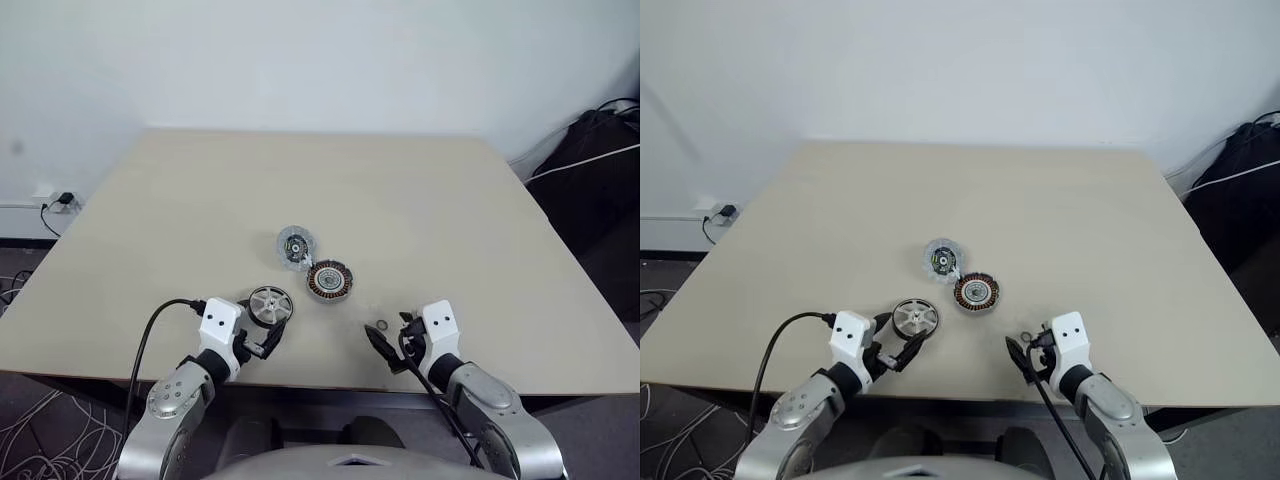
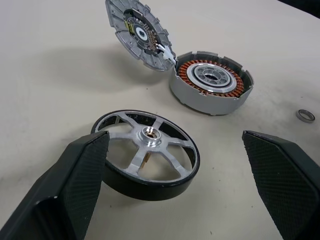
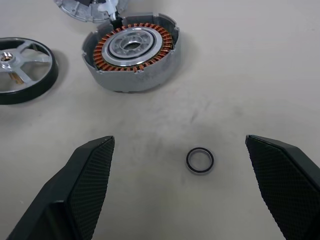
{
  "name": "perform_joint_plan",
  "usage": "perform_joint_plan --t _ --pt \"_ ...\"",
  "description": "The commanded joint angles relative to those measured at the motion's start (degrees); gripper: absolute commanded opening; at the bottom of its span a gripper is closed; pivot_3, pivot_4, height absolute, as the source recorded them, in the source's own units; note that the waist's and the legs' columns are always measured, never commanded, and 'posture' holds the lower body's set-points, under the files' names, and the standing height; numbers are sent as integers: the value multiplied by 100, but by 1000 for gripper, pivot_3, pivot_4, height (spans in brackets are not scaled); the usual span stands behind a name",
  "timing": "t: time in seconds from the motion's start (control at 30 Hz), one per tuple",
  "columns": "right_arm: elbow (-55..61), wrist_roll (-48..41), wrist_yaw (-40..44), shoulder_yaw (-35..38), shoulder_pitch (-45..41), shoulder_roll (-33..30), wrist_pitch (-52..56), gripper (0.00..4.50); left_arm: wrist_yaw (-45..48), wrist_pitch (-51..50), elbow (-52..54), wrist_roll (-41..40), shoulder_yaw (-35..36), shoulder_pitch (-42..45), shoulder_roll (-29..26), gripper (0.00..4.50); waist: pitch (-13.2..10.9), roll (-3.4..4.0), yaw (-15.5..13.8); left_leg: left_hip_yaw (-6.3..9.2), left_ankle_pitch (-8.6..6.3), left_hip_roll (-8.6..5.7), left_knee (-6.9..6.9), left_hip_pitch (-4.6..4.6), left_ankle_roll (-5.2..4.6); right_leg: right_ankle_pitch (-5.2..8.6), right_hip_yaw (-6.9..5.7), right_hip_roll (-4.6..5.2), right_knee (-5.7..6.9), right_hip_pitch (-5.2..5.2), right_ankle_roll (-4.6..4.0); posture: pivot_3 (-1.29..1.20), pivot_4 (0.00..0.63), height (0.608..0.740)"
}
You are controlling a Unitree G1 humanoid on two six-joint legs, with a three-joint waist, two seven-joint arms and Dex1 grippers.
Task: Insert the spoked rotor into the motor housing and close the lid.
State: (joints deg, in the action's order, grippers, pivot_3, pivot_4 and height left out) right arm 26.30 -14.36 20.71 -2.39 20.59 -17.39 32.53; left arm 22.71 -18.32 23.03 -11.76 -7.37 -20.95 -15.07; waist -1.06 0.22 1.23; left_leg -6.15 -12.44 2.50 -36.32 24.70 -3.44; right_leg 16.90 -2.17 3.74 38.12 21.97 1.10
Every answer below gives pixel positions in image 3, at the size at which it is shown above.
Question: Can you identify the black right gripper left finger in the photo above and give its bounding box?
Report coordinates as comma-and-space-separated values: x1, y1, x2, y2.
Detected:
6, 135, 116, 240

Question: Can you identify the small black bearing ring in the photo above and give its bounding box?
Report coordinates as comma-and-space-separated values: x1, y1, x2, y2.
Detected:
185, 146, 215, 175

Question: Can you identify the grey metal cover plate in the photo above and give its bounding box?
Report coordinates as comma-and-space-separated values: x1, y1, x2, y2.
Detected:
53, 0, 131, 25

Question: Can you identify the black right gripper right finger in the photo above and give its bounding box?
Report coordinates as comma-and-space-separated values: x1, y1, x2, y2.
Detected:
244, 134, 320, 240

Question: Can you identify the small grey round object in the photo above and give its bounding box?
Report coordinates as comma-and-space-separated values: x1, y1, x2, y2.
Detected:
81, 14, 182, 94

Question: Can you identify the silver spoked rotor black rim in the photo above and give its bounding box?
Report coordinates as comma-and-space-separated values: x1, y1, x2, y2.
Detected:
0, 37, 60, 105

